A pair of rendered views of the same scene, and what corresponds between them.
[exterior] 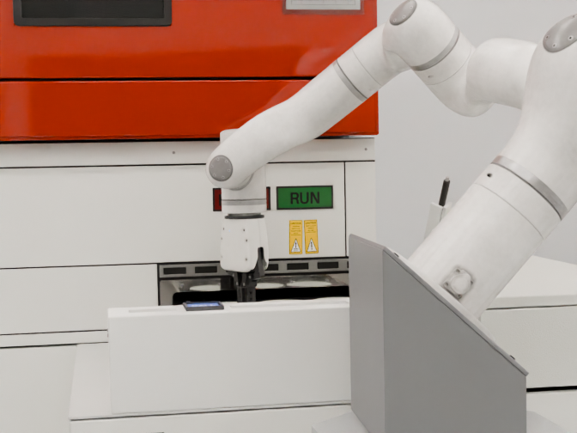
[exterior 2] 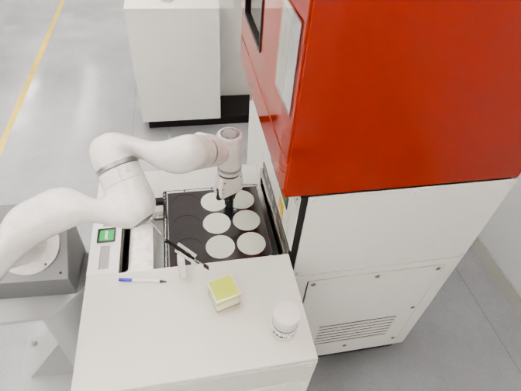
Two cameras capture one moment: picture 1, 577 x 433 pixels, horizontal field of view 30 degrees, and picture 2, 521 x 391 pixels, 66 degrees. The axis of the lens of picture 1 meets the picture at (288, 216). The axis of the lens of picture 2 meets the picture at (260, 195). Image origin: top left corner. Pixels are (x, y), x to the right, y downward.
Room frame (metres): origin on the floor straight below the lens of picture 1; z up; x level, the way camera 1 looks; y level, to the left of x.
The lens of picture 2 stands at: (2.06, -0.95, 2.01)
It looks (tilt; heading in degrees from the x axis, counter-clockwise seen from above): 45 degrees down; 86
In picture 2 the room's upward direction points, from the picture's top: 5 degrees clockwise
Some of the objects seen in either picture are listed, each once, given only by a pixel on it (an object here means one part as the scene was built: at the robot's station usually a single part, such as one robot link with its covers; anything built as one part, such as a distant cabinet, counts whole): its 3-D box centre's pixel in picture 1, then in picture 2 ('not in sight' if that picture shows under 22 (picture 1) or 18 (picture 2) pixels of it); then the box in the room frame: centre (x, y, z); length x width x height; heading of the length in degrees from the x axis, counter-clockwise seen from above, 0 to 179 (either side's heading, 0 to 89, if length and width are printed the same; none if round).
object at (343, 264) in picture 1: (267, 267); (274, 203); (2.19, 0.04, 0.96); 0.44 x 0.01 x 0.02; 100
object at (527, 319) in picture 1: (512, 312); (197, 327); (1.95, -0.40, 0.89); 0.62 x 0.35 x 0.14; 10
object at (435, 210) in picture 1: (438, 239); (186, 260); (1.91, -0.27, 1.03); 0.06 x 0.04 x 0.13; 10
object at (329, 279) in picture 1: (268, 299); (271, 215); (2.18, 0.04, 0.89); 0.44 x 0.02 x 0.10; 100
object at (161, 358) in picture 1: (293, 350); (113, 220); (1.61, 0.00, 0.89); 0.55 x 0.09 x 0.14; 100
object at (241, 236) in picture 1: (245, 240); (229, 181); (2.02, 0.08, 1.03); 0.10 x 0.07 x 0.11; 37
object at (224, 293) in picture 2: not in sight; (223, 293); (2.03, -0.35, 1.00); 0.07 x 0.07 x 0.07; 26
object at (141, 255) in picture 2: not in sight; (142, 240); (1.72, -0.07, 0.87); 0.36 x 0.08 x 0.03; 100
